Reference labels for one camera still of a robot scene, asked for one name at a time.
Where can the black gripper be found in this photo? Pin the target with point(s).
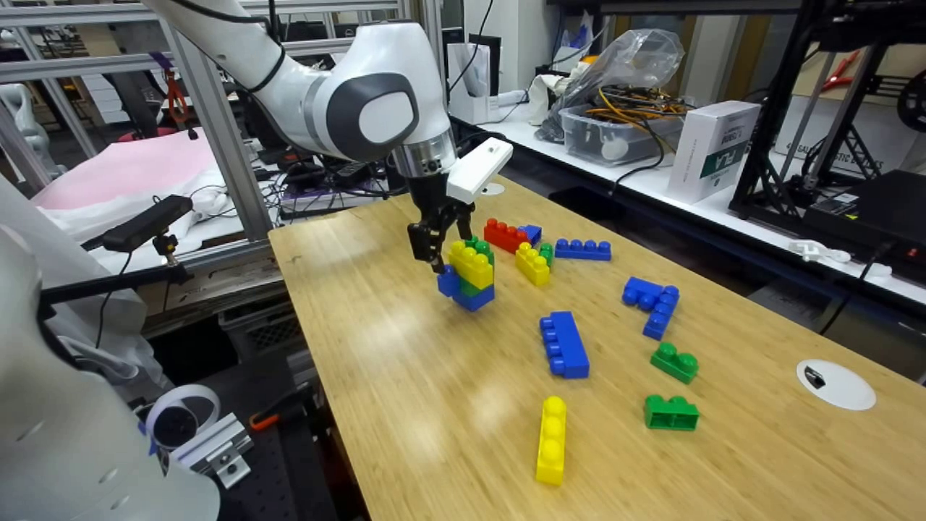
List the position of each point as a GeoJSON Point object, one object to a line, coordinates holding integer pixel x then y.
{"type": "Point", "coordinates": [436, 202]}

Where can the yellow three-stud Lego brick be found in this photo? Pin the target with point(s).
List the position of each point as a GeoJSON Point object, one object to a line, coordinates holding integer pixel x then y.
{"type": "Point", "coordinates": [470, 263]}
{"type": "Point", "coordinates": [531, 263]}

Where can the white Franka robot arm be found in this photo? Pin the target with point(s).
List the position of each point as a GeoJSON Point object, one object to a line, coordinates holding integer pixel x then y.
{"type": "Point", "coordinates": [320, 86]}

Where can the red Lego brick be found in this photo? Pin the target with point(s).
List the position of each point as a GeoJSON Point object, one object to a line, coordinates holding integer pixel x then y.
{"type": "Point", "coordinates": [505, 234]}

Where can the small blue Lego brick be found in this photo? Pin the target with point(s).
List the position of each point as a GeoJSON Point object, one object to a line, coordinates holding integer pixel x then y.
{"type": "Point", "coordinates": [534, 233]}

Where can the green two-stud Lego brick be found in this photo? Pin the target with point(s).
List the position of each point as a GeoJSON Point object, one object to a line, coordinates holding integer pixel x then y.
{"type": "Point", "coordinates": [549, 253]}

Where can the slim blue four-stud Lego brick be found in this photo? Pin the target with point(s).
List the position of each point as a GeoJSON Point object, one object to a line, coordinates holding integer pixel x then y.
{"type": "Point", "coordinates": [583, 250]}

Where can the large blue Lego brick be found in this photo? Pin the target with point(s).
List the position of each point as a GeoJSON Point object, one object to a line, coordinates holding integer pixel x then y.
{"type": "Point", "coordinates": [567, 348]}

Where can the yellow four-stud Lego brick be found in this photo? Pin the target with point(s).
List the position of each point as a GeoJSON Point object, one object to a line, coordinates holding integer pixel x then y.
{"type": "Point", "coordinates": [550, 448]}

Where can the white round table grommet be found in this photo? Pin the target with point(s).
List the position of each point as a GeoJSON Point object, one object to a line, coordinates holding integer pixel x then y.
{"type": "Point", "coordinates": [495, 192]}
{"type": "Point", "coordinates": [848, 390]}

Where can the clear plastic bin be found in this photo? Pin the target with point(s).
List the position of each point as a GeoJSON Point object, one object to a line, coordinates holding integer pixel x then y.
{"type": "Point", "coordinates": [609, 144]}

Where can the long workbench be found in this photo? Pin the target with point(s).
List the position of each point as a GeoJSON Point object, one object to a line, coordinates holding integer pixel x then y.
{"type": "Point", "coordinates": [695, 205]}

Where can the clear plastic bag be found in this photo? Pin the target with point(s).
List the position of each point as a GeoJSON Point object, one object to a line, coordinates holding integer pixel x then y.
{"type": "Point", "coordinates": [638, 59]}

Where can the white cardboard box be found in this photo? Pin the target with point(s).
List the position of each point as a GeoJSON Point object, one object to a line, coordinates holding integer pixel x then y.
{"type": "Point", "coordinates": [711, 140]}

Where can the red and black tool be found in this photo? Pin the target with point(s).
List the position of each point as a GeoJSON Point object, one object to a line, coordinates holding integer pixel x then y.
{"type": "Point", "coordinates": [177, 97]}

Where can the pink foam sheet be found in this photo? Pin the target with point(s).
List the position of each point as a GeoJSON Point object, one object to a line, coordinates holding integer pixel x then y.
{"type": "Point", "coordinates": [126, 169]}

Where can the black support rod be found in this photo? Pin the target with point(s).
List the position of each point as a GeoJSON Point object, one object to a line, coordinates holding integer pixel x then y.
{"type": "Point", "coordinates": [116, 280]}

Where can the red clamp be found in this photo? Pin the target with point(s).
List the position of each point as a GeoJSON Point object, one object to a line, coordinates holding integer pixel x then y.
{"type": "Point", "coordinates": [844, 69]}

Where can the white moulded cover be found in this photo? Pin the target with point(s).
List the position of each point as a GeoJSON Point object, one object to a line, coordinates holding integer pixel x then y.
{"type": "Point", "coordinates": [59, 453]}

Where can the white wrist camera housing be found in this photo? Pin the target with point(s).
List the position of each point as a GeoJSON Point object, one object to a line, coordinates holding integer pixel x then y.
{"type": "Point", "coordinates": [479, 172]}

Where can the black camera on stand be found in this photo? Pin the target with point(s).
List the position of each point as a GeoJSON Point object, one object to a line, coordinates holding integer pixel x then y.
{"type": "Point", "coordinates": [145, 221]}

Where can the black 3D printer frame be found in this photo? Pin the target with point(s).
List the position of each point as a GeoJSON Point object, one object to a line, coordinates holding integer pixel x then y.
{"type": "Point", "coordinates": [887, 211]}

